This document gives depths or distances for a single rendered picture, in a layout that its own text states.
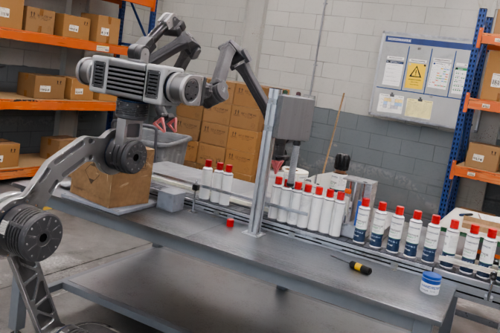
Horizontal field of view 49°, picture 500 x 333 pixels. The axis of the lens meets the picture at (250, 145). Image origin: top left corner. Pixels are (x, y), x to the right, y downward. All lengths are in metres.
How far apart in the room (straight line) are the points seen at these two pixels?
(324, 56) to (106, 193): 5.14
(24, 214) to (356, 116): 5.56
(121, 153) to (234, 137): 3.95
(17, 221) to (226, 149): 4.39
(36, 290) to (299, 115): 1.29
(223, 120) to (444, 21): 2.84
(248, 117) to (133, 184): 3.59
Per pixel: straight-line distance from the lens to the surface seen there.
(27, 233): 2.00
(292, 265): 2.20
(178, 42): 2.65
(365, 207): 2.45
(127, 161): 2.28
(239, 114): 6.13
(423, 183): 6.93
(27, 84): 6.41
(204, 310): 3.16
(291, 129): 2.40
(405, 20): 7.04
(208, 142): 6.32
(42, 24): 6.29
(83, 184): 2.70
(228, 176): 2.68
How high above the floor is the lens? 1.56
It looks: 8 degrees down
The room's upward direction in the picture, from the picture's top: 9 degrees clockwise
